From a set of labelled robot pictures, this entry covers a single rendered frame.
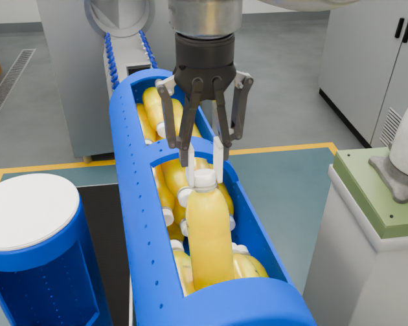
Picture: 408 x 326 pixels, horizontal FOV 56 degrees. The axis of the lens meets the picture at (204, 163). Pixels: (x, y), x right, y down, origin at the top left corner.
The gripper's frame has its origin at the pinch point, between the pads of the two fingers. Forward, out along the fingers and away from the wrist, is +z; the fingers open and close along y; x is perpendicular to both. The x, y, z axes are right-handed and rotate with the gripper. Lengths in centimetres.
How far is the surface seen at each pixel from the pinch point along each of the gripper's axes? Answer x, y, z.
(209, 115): -123, -35, 61
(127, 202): -16.5, 12.2, 19.5
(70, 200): -35, 26, 32
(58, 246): -24, 30, 36
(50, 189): -40, 32, 32
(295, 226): -103, -85, 133
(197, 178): 1.1, 1.3, 2.0
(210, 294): 14.4, 2.7, 12.6
